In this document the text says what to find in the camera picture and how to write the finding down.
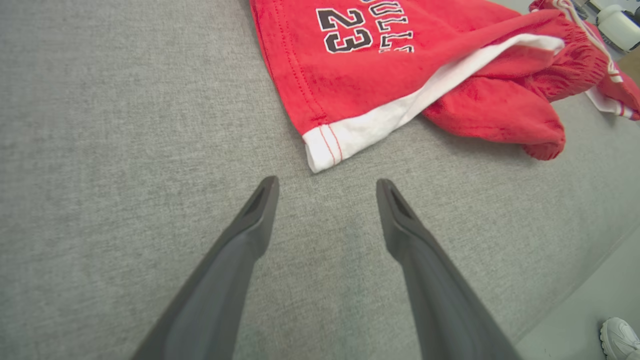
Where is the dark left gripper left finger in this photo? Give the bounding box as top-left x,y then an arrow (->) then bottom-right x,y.
132,175 -> 280,360

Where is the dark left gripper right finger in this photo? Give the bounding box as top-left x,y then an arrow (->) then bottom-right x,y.
375,178 -> 524,360

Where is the red and white shirt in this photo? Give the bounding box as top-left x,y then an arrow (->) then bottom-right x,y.
249,0 -> 612,175

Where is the grey fabric sofa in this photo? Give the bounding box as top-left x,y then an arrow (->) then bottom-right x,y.
0,0 -> 640,360

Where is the white sneaker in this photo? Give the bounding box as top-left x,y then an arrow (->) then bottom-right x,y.
599,317 -> 640,360

